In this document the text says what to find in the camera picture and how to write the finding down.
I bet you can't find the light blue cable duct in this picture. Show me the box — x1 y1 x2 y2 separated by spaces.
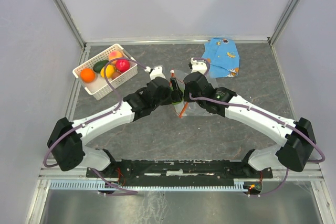
49 179 248 192

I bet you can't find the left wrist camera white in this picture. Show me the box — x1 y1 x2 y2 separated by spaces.
144 65 166 80

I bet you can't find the yellow lemon toy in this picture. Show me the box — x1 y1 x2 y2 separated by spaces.
100 65 115 79

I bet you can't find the orange toy fruit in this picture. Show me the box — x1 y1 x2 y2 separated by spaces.
80 68 96 83

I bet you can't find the brown egg toy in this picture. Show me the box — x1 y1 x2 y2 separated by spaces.
111 72 121 80

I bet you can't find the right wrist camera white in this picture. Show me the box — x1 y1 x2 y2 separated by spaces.
189 57 211 75

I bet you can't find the peach toy fruit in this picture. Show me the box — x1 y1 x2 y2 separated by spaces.
108 50 123 61

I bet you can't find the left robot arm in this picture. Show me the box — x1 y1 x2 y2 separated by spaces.
47 77 183 177

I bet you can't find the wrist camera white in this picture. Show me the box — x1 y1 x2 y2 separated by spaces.
144 65 166 80
189 57 211 75

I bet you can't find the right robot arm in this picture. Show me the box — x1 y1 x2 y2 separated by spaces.
183 72 316 177

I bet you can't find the green watermelon toy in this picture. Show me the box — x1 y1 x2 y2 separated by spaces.
172 99 183 105

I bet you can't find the blue patterned cloth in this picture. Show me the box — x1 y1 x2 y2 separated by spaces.
202 38 240 78

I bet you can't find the clear zip top bag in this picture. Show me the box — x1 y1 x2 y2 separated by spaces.
170 70 213 119

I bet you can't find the red apple toy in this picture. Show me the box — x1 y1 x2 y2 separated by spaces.
115 59 131 73

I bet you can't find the white plastic basket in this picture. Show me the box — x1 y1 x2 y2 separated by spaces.
72 44 138 100

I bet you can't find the dark green avocado toy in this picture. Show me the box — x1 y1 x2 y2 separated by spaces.
93 60 109 73

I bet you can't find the aluminium frame rail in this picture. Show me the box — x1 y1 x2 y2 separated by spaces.
38 163 323 182

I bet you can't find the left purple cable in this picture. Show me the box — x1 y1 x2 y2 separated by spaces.
43 59 152 196

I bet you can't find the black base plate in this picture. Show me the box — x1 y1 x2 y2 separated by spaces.
100 159 273 187

